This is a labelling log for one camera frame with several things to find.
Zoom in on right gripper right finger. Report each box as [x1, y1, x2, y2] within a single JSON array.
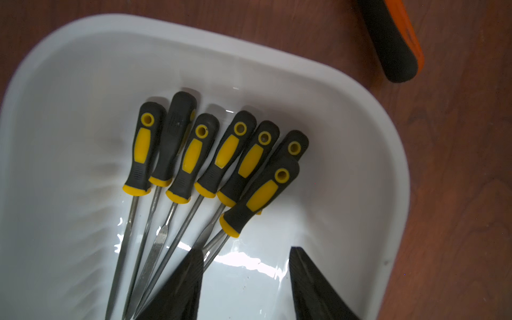
[[289, 247, 358, 319]]

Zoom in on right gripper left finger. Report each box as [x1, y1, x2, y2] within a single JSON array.
[[135, 249, 203, 320]]

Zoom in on yellow black file seven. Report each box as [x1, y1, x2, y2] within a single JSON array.
[[203, 156, 300, 270]]

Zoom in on yellow black file six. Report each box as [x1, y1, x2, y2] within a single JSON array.
[[201, 129, 310, 257]]

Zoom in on yellow black file four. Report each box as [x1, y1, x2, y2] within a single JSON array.
[[125, 111, 257, 319]]

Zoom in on yellow black file one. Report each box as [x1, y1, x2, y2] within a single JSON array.
[[105, 101, 167, 319]]

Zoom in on yellow black file two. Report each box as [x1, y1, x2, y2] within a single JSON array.
[[121, 91, 198, 320]]

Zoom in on white plastic storage box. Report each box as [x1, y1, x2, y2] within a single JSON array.
[[1, 15, 410, 319]]

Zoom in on orange black pliers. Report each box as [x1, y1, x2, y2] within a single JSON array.
[[358, 0, 425, 83]]

